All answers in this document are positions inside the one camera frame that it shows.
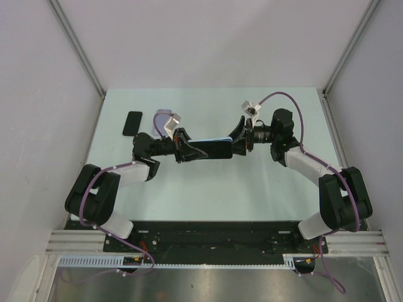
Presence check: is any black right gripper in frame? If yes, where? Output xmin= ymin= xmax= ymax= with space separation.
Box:
xmin=221 ymin=116 xmax=278 ymax=157

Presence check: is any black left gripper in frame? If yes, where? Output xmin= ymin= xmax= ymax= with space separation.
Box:
xmin=149 ymin=128 xmax=208 ymax=164

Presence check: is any black phone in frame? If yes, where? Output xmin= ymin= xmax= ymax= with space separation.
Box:
xmin=189 ymin=137 xmax=233 ymax=159

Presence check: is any lilac phone case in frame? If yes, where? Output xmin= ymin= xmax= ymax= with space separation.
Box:
xmin=153 ymin=109 xmax=172 ymax=137

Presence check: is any black smartphone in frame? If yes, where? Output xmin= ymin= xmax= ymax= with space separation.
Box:
xmin=122 ymin=111 xmax=143 ymax=137

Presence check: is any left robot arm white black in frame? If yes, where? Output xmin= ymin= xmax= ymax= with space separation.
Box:
xmin=65 ymin=128 xmax=208 ymax=252

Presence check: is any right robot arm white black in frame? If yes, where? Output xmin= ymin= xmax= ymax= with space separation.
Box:
xmin=229 ymin=108 xmax=373 ymax=252

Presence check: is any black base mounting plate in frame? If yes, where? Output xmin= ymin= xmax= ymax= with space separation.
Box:
xmin=64 ymin=220 xmax=368 ymax=265

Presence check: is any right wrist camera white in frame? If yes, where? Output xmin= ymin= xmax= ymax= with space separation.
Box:
xmin=241 ymin=101 xmax=261 ymax=127

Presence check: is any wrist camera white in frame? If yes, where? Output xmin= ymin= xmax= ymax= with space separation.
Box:
xmin=164 ymin=113 xmax=181 ymax=139
xmin=241 ymin=101 xmax=261 ymax=127

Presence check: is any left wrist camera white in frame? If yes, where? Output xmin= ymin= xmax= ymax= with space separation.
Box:
xmin=164 ymin=113 xmax=181 ymax=139

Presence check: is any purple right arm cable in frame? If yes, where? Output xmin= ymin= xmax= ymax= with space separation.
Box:
xmin=258 ymin=91 xmax=361 ymax=295

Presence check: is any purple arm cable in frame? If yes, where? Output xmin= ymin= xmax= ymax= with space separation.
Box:
xmin=258 ymin=91 xmax=361 ymax=295
xmin=60 ymin=111 xmax=177 ymax=286

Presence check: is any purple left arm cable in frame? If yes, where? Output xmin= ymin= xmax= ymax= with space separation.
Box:
xmin=60 ymin=111 xmax=177 ymax=286

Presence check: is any white slotted cable duct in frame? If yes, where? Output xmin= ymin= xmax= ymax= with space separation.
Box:
xmin=59 ymin=255 xmax=316 ymax=270

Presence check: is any aluminium front rail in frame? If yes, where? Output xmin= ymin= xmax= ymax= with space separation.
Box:
xmin=45 ymin=230 xmax=389 ymax=257

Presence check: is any aluminium corner frame post left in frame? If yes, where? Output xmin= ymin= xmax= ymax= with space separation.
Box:
xmin=46 ymin=0 xmax=106 ymax=100

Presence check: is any aluminium corner frame post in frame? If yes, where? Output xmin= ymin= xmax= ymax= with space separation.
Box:
xmin=322 ymin=0 xmax=383 ymax=97
xmin=46 ymin=0 xmax=106 ymax=100

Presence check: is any aluminium corner frame post right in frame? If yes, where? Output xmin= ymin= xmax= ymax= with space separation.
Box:
xmin=322 ymin=0 xmax=383 ymax=97

